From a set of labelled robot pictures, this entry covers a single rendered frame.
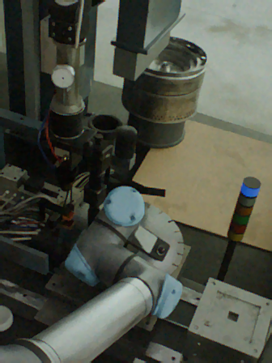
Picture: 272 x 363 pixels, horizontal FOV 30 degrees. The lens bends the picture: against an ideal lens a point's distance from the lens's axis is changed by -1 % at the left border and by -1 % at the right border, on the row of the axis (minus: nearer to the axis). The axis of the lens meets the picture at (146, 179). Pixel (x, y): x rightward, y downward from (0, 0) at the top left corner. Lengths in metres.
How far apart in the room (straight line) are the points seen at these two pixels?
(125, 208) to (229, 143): 1.20
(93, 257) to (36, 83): 0.99
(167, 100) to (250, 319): 0.85
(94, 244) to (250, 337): 0.51
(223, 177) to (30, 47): 0.83
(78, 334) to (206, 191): 1.18
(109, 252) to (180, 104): 1.00
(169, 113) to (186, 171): 0.22
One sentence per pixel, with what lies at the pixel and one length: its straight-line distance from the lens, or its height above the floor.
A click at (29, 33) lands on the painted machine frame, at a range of 1.74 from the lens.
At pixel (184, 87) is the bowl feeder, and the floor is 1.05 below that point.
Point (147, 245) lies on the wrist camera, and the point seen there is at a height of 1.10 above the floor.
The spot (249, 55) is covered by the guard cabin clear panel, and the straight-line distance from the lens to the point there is 2.14.
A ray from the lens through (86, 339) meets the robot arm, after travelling 0.75.
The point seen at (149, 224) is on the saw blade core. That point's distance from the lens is 1.40.
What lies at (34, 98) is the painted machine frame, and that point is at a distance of 1.85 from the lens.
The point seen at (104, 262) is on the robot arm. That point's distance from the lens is 0.94.
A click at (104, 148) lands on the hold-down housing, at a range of 1.14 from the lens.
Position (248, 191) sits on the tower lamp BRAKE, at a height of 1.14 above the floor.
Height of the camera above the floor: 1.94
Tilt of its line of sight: 40 degrees down
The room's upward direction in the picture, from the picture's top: 8 degrees clockwise
